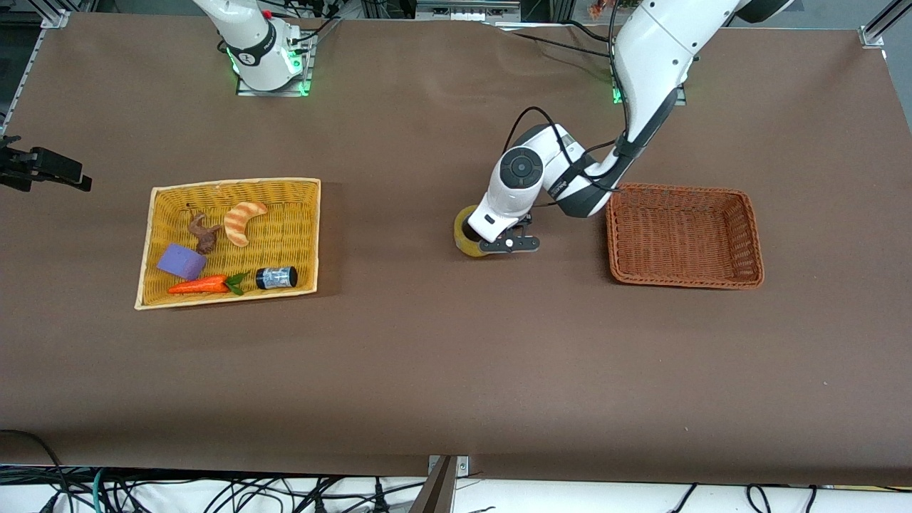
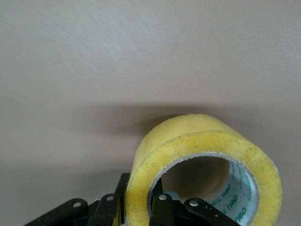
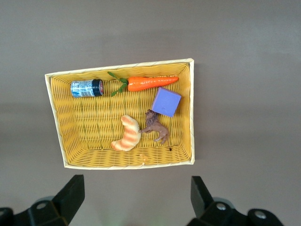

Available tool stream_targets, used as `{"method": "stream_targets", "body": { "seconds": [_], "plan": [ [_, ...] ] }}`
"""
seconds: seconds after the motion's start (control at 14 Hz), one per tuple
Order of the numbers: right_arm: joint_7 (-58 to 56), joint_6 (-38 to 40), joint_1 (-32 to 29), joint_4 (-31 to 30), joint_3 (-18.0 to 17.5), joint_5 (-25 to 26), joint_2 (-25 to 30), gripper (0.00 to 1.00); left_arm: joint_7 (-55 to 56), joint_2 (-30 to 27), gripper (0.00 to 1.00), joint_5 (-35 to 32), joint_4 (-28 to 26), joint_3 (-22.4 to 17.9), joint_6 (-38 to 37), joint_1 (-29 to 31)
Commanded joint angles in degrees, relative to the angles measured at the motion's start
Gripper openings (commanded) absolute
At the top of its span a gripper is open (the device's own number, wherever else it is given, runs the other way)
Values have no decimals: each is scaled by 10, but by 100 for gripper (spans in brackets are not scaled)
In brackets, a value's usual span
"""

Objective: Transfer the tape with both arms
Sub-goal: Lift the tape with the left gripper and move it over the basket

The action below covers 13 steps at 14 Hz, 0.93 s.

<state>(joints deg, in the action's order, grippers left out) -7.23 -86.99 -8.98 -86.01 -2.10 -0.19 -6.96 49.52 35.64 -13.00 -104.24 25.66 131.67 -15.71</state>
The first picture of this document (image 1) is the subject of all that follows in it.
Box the yellow clear tape roll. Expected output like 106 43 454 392
454 204 499 259

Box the purple foam block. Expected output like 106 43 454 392
157 244 208 281

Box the brown toy figure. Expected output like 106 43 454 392
187 212 222 255

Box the orange toy carrot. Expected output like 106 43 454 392
168 273 248 296

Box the brown wicker basket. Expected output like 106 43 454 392
606 182 765 290

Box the toy croissant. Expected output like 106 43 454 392
224 201 269 248

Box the yellow wicker basket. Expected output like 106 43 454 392
134 177 321 311

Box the black blue small jar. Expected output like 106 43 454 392
255 266 299 290

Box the grey background box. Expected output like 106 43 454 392
415 0 521 21

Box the aluminium corner profile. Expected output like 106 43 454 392
859 0 912 48

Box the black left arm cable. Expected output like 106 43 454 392
502 0 642 195

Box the aluminium frame profile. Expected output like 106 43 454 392
0 9 72 133

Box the long black table cable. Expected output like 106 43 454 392
492 25 615 58

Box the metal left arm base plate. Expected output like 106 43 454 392
613 78 688 106

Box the short black table cable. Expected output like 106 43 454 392
566 20 615 42

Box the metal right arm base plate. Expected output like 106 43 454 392
237 32 314 97

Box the silver metal bracket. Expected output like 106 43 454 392
427 455 470 477

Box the thick black looped cable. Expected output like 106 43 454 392
0 429 72 513

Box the dark metal post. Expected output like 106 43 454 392
408 456 458 513

